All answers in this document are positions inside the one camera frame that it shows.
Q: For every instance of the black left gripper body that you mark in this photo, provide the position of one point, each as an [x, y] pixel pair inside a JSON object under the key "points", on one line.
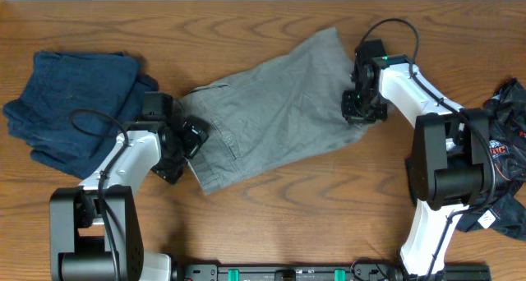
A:
{"points": [[186, 145]]}

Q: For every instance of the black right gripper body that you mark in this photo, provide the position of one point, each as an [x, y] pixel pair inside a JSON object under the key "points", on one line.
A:
{"points": [[366, 107]]}

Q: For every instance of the grey shorts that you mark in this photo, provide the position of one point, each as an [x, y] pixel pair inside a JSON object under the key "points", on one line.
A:
{"points": [[279, 112]]}

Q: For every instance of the black patterned jersey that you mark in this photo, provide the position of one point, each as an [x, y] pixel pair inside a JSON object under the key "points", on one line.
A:
{"points": [[505, 162]]}

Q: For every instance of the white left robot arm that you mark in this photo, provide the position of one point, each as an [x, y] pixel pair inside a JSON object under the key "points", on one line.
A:
{"points": [[94, 227]]}

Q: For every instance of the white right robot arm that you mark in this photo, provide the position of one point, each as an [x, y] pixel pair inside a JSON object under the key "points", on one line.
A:
{"points": [[402, 85]]}

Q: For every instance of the folded navy blue garment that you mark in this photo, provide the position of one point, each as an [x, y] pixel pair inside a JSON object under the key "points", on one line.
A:
{"points": [[70, 108]]}

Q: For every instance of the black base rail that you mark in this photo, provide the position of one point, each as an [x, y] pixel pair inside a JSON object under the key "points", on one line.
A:
{"points": [[287, 273]]}

